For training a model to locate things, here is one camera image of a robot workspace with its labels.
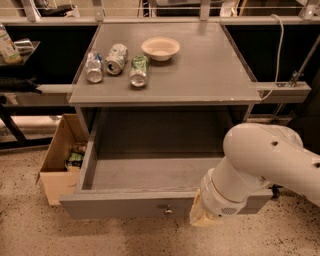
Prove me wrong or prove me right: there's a grey top drawer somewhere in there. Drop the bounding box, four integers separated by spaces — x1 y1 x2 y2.
59 109 274 220

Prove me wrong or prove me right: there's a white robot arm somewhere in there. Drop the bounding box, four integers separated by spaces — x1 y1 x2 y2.
189 123 320 227

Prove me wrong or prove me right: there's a silver top drawer knob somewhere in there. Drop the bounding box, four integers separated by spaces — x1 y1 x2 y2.
164 204 173 215

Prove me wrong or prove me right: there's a grey wooden drawer cabinet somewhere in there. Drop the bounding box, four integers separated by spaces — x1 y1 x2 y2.
69 22 261 147

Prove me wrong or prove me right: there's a black office chair base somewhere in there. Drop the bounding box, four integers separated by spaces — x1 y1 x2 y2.
271 184 280 200

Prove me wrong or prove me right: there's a green can in box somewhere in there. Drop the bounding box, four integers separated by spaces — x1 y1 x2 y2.
65 153 84 167

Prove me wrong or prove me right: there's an open cardboard box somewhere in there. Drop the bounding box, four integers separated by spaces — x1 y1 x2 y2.
39 114 87 205

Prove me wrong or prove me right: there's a crushed green can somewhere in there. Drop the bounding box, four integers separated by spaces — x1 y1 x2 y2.
129 55 149 87

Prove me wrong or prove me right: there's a beige paper bowl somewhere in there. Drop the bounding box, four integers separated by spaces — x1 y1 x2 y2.
141 37 180 62

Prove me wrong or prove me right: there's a crushed white silver can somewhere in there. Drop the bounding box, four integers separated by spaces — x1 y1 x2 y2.
105 44 128 75

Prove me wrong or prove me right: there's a white plastic bottle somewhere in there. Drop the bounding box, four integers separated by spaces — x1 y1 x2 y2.
0 23 22 64

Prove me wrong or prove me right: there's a white hanging cable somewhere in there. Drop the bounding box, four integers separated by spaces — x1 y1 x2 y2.
259 13 285 102

